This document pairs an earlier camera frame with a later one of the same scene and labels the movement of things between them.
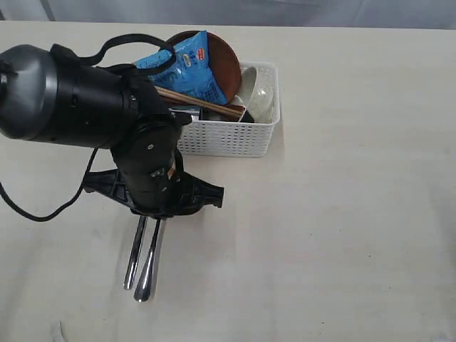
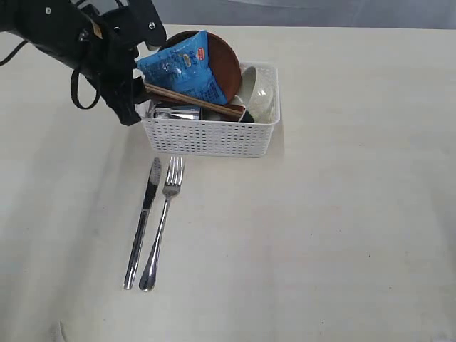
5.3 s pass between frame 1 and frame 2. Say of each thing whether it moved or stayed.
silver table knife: stayed
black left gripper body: moved
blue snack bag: stayed
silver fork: moved
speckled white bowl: stayed
